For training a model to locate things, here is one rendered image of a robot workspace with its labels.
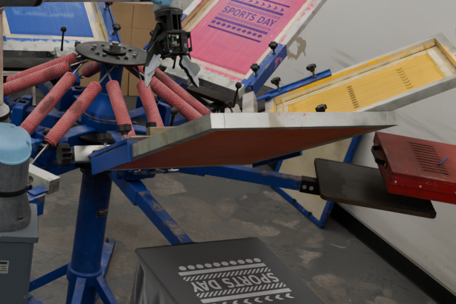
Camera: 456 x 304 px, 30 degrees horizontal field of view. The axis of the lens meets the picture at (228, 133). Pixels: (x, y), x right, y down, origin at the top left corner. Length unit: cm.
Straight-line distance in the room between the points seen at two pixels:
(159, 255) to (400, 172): 108
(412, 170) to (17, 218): 169
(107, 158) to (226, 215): 265
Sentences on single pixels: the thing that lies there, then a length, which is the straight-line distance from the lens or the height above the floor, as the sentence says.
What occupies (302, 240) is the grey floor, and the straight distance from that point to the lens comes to 509.
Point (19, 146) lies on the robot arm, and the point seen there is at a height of 141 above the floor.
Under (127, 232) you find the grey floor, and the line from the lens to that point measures 481.
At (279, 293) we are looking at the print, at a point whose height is 95.
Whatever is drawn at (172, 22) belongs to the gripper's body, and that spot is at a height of 170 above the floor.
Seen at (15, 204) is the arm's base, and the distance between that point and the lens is 213.
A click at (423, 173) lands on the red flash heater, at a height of 110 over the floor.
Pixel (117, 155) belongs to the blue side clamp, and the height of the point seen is 124.
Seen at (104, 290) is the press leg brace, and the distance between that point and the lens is 367.
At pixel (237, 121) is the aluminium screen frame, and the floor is 154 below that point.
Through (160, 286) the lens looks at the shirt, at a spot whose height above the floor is 94.
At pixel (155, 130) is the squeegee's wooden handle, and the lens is 263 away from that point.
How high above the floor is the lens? 221
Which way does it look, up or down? 20 degrees down
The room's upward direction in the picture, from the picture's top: 11 degrees clockwise
